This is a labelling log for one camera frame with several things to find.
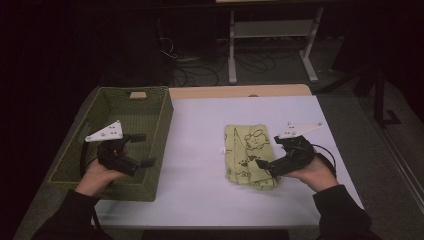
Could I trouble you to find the person's right hand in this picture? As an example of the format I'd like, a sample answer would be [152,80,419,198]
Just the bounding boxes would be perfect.
[283,152,340,194]

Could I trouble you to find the green woven basket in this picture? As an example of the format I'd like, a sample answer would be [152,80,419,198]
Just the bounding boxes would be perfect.
[47,85,175,203]

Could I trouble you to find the person's left hand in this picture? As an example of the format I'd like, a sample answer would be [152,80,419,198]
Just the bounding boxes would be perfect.
[74,146,130,198]

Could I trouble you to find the tangle of black floor cables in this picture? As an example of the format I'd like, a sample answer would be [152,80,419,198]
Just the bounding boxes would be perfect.
[159,35,278,88]

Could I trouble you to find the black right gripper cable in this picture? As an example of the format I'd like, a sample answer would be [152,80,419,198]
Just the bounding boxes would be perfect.
[311,143,338,179]

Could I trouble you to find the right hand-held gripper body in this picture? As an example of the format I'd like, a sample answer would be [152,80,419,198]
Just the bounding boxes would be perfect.
[266,121,325,178]

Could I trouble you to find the grey metal desk frame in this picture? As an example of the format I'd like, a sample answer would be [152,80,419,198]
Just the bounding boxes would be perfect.
[227,5,325,86]

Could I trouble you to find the black metal stand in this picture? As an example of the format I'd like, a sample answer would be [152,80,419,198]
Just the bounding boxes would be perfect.
[315,64,403,130]

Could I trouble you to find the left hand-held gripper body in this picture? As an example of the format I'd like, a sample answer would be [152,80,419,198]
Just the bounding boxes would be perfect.
[84,120,142,177]

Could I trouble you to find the yellow-green printed towel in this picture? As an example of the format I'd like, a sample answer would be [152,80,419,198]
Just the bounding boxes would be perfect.
[219,123,282,192]

